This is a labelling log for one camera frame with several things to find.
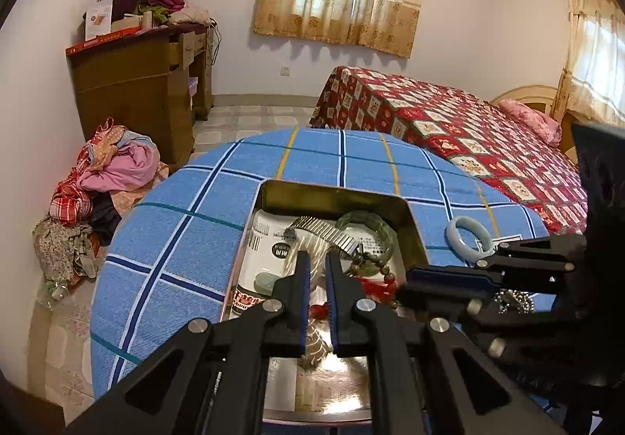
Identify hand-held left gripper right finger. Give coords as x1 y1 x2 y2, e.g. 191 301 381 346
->
325 250 572 435

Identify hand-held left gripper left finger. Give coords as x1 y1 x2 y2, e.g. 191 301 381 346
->
63 250 313 435

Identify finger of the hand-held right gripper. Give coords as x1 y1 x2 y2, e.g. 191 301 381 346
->
398 291 509 361
407 234 589 293

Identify jade pendant with red beads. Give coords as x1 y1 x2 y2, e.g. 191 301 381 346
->
254 271 328 319

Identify pale jade bangle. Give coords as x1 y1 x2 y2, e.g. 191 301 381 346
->
445 215 494 265

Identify red knot charm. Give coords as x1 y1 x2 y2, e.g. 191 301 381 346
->
364 281 398 306

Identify grey bead bracelet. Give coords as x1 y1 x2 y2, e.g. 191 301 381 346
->
349 250 406 304

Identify silver metal watch band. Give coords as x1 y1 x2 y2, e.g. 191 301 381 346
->
283 215 359 265

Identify silver bead necklace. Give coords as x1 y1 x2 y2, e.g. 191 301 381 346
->
493 291 534 315

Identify green jade bangle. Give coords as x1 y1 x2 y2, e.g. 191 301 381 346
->
334 210 395 276

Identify metal tin box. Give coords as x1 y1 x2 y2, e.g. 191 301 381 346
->
222 178 430 423

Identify white printed leaflet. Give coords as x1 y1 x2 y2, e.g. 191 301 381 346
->
229 210 313 319

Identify blue plaid cloth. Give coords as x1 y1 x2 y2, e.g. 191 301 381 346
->
90 127 552 399

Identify pink pillow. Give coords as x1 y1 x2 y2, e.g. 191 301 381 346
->
498 98 562 148

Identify bed with red quilt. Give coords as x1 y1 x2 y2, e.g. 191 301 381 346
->
310 65 589 235

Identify wooden bed headboard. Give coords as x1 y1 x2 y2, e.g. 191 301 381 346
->
489 84 577 157

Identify pile of clothes on floor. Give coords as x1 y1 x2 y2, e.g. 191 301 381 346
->
32 118 169 280

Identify brown wooden desk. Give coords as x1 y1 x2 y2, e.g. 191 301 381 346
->
66 22 216 167

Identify red flat box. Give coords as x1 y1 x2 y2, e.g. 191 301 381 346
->
66 25 142 56

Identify pile of clothes on desk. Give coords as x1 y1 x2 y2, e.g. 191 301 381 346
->
113 0 212 26

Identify white upright box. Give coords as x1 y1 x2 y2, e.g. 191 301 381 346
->
84 0 115 41

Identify hanging cables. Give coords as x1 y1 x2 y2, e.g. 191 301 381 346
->
207 18 220 67

